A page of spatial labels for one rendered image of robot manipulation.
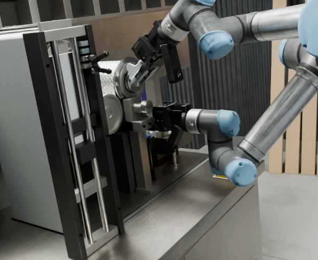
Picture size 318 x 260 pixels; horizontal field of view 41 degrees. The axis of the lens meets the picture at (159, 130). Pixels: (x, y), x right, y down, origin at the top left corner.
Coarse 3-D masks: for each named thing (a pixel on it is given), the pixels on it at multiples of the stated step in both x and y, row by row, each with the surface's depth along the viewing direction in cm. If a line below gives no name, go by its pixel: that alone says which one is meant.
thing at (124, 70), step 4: (124, 64) 128; (124, 68) 128; (120, 72) 127; (124, 72) 128; (120, 76) 127; (124, 76) 128; (120, 80) 127; (120, 84) 127; (124, 84) 128; (120, 88) 127; (124, 88) 128; (116, 92) 130; (124, 92) 128; (128, 92) 130; (140, 92) 135; (128, 96) 130
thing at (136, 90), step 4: (128, 72) 129; (128, 76) 128; (124, 80) 128; (128, 80) 127; (128, 84) 128; (128, 88) 129; (132, 88) 129; (136, 88) 131; (140, 88) 132; (132, 92) 130; (136, 92) 131
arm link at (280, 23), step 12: (252, 12) 112; (264, 12) 104; (276, 12) 99; (288, 12) 96; (252, 24) 105; (264, 24) 102; (276, 24) 99; (288, 24) 96; (252, 36) 107; (264, 36) 104; (276, 36) 101; (288, 36) 98
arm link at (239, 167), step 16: (304, 48) 115; (304, 64) 111; (304, 80) 110; (288, 96) 111; (304, 96) 110; (272, 112) 112; (288, 112) 111; (256, 128) 113; (272, 128) 111; (240, 144) 114; (256, 144) 112; (272, 144) 113; (224, 160) 116; (240, 160) 111; (256, 160) 113; (240, 176) 111
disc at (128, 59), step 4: (124, 60) 128; (128, 60) 130; (132, 60) 131; (136, 60) 133; (120, 64) 127; (120, 68) 127; (116, 72) 126; (116, 76) 126; (116, 80) 126; (116, 84) 126; (144, 84) 137; (116, 88) 126; (144, 88) 137; (120, 92) 128; (120, 96) 128; (124, 96) 129; (140, 96) 136
